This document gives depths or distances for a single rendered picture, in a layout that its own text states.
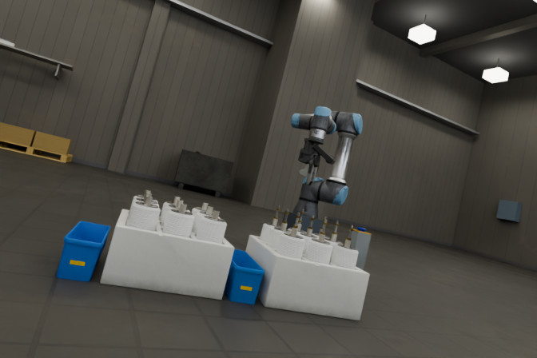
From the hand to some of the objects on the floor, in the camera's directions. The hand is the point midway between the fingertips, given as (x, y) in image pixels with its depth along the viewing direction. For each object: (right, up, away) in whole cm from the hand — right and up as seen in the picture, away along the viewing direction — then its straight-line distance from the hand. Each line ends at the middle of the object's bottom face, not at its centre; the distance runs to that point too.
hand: (310, 182), depth 166 cm
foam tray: (-8, -46, -15) cm, 49 cm away
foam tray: (-59, -32, -31) cm, 74 cm away
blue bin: (-32, -39, -27) cm, 57 cm away
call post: (+16, -53, 0) cm, 56 cm away
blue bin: (-82, -25, -44) cm, 97 cm away
